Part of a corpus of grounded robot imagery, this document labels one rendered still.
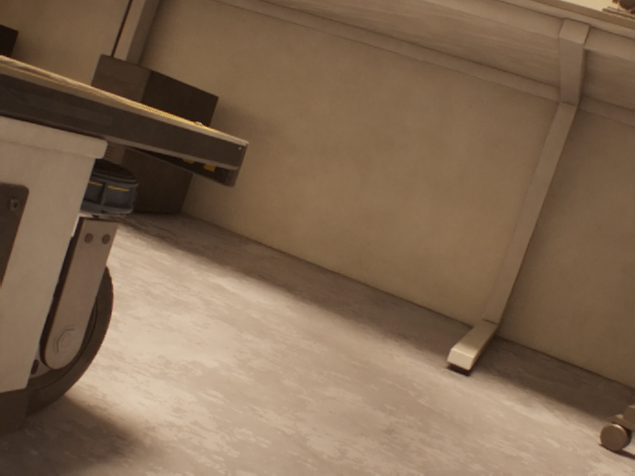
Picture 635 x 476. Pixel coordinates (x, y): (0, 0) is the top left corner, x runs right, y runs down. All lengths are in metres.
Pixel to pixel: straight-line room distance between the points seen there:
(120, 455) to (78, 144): 0.33
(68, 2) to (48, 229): 2.44
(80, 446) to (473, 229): 1.72
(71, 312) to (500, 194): 1.74
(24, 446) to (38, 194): 0.27
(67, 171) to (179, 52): 2.14
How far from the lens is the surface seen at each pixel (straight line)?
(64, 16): 2.99
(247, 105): 2.56
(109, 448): 0.79
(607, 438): 1.51
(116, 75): 2.18
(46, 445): 0.77
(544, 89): 2.28
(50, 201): 0.58
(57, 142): 0.56
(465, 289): 2.34
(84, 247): 0.73
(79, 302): 0.75
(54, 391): 0.82
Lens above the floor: 0.33
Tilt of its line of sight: 4 degrees down
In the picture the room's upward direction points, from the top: 19 degrees clockwise
